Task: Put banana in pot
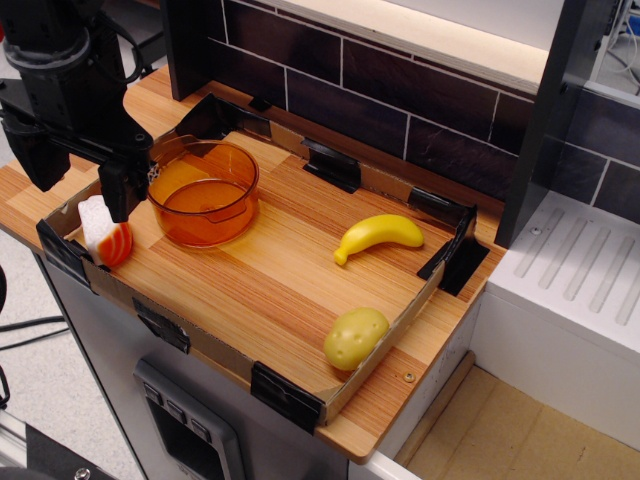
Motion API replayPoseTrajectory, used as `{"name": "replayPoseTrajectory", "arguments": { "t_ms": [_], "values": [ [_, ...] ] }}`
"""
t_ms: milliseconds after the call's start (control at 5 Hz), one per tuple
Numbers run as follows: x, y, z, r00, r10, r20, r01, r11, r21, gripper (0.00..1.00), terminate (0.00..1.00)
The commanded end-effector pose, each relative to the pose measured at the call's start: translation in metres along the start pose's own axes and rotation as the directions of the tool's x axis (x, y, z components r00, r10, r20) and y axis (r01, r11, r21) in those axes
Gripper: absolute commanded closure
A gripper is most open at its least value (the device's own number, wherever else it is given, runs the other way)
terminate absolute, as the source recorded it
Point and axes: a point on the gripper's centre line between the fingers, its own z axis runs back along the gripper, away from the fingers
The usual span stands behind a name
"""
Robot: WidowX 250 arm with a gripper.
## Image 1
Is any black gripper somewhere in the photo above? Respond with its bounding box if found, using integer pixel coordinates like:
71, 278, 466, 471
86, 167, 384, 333
1, 27, 152, 223

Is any yellow toy banana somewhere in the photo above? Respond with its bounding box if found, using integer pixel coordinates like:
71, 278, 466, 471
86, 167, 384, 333
333, 214, 424, 266

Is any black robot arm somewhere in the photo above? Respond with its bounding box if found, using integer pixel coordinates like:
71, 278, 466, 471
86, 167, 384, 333
1, 1, 153, 223

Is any orange transparent plastic pot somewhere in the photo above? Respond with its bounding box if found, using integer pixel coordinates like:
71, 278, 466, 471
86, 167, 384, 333
148, 135, 260, 248

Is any cardboard fence with black tape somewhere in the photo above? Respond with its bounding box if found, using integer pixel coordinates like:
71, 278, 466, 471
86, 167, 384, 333
37, 95, 498, 441

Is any white orange toy sushi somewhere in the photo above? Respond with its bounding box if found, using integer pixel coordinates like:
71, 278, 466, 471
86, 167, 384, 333
78, 195, 133, 268

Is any grey toy oven front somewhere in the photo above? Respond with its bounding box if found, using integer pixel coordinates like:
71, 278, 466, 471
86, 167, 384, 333
134, 360, 246, 480

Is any yellow toy potato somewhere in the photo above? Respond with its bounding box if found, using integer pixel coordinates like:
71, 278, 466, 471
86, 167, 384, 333
324, 307, 389, 371

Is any white toy sink drainer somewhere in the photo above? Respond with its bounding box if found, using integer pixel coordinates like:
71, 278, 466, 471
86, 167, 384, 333
487, 192, 639, 356

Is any black cable on floor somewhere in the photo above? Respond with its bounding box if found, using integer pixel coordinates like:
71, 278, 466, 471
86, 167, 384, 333
0, 315, 70, 351

